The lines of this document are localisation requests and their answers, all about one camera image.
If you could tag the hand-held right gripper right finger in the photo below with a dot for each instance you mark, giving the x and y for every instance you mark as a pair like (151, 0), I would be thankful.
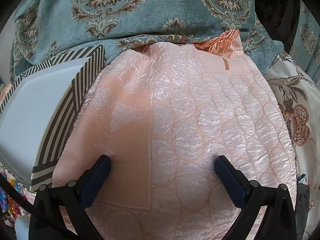
(230, 180)

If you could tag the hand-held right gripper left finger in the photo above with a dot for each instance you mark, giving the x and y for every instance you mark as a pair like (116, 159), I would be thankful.
(98, 180)

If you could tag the striped gift box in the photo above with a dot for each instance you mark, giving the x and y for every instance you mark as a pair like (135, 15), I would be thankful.
(37, 105)

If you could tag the dark cloth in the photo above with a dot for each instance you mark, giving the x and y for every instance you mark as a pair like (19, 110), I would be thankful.
(303, 200)

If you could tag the pile of colourful beads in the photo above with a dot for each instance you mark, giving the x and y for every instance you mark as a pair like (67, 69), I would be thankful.
(7, 200)

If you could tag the white floral sheet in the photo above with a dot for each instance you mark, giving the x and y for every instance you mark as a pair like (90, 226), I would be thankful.
(295, 100)

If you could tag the teal damask cover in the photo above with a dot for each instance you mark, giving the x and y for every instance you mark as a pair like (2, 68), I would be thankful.
(255, 45)

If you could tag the teal damask cushion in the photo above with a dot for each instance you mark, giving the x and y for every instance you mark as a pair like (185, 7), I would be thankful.
(150, 5)

